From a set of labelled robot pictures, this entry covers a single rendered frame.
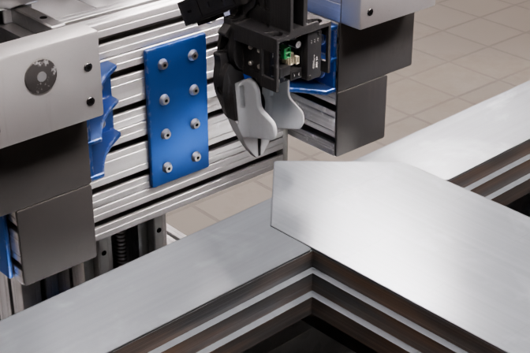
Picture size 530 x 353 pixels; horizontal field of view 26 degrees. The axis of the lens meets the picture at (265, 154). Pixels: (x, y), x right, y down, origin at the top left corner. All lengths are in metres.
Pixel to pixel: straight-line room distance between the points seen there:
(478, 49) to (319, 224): 2.86
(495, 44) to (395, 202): 2.86
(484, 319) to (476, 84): 2.68
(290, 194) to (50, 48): 0.26
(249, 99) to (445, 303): 0.30
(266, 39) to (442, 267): 0.26
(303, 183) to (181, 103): 0.32
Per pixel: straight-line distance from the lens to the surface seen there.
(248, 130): 1.12
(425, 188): 1.08
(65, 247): 1.23
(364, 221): 1.02
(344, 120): 1.44
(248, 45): 1.06
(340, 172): 1.10
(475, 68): 3.69
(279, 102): 1.13
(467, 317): 0.91
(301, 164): 1.12
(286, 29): 1.04
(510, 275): 0.97
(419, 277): 0.95
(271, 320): 0.96
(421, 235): 1.01
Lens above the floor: 1.38
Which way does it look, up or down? 27 degrees down
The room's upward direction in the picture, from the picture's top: straight up
